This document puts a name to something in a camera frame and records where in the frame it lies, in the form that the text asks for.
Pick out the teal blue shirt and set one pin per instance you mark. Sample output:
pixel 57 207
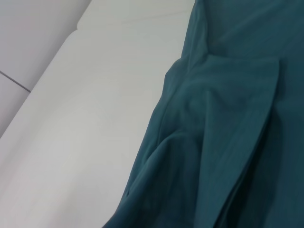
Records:
pixel 225 130

